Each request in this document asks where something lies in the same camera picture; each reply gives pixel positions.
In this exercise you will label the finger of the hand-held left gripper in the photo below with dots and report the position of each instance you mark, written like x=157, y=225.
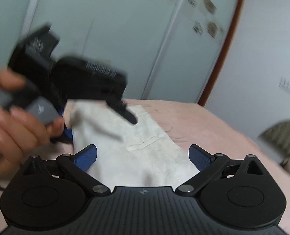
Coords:
x=125, y=113
x=67, y=135

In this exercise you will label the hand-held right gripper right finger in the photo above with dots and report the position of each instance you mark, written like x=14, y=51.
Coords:
x=199, y=157

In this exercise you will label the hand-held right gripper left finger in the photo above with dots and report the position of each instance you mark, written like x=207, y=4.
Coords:
x=86, y=157

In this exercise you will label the white pants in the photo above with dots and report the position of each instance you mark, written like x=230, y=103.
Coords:
x=140, y=156

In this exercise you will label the person's left hand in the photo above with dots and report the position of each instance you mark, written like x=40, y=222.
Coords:
x=12, y=137

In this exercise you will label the pink blanket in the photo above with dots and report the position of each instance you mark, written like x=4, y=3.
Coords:
x=221, y=127

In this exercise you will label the frosted glass wardrobe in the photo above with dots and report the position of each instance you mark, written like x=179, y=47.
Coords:
x=135, y=41

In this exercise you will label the green tufted headboard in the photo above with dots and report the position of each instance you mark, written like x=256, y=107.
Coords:
x=282, y=139

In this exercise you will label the brown wooden frame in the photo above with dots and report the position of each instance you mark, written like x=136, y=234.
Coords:
x=205, y=95

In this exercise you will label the white wall socket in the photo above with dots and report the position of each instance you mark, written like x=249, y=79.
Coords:
x=287, y=85

